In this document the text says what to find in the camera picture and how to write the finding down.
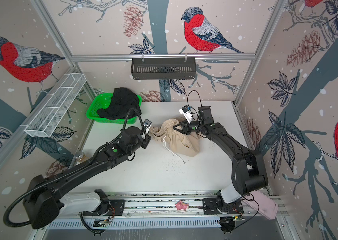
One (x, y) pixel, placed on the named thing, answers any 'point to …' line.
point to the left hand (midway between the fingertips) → (147, 130)
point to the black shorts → (124, 100)
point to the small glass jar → (79, 154)
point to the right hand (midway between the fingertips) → (175, 128)
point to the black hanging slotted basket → (163, 68)
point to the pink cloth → (258, 200)
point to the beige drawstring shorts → (177, 138)
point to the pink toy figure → (180, 205)
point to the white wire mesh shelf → (44, 122)
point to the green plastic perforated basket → (103, 101)
